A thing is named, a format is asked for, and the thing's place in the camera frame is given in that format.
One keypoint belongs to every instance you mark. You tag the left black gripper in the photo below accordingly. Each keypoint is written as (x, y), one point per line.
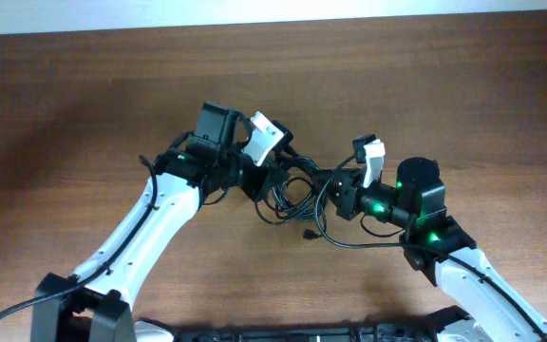
(254, 188)

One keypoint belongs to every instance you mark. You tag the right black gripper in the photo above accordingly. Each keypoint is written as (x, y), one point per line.
(346, 196)

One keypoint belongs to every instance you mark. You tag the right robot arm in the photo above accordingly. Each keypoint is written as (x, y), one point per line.
(435, 244)

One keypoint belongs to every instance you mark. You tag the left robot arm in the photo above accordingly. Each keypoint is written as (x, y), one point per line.
(95, 302)

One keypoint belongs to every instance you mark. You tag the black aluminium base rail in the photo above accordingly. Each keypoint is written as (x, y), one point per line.
(451, 324)

